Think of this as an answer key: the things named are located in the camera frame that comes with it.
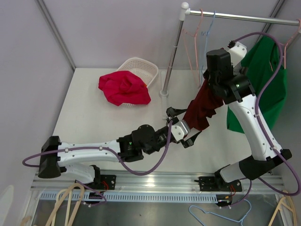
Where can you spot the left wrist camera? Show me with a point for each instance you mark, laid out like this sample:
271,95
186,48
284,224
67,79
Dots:
180,130

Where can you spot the beige hangers lower left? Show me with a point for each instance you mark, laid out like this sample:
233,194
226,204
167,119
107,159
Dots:
63,198

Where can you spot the left black mount plate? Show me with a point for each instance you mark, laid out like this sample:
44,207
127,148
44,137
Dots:
103,182

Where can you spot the pink t shirt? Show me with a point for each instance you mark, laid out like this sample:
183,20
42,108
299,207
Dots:
123,87

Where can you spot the maroon t shirt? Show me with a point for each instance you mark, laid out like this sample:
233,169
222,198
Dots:
202,107

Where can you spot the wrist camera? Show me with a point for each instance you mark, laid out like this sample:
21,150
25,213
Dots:
180,130
237,52

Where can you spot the right black mount plate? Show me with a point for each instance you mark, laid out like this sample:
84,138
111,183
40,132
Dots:
213,184

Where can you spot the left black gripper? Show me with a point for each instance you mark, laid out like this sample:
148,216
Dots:
189,141

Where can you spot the black mount plate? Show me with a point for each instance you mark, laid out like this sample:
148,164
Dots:
213,184
103,182

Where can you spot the white perforated plastic basket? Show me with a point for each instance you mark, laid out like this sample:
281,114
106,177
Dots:
145,70

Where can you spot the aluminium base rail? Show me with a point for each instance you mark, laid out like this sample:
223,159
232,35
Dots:
159,182

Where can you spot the beige hanger lower right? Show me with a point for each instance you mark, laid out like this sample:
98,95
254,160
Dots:
286,208

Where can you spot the white slotted cable duct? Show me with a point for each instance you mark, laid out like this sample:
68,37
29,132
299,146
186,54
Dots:
137,197

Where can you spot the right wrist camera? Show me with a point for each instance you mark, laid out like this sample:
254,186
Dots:
237,52

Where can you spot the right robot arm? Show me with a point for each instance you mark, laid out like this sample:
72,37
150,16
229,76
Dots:
239,95

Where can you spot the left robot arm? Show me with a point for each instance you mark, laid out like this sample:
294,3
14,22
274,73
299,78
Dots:
68,159

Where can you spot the pink wire hanger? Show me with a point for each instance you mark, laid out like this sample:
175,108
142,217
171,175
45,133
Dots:
289,42
194,70

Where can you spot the blue wire hanger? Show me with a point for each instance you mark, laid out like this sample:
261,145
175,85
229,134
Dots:
206,35

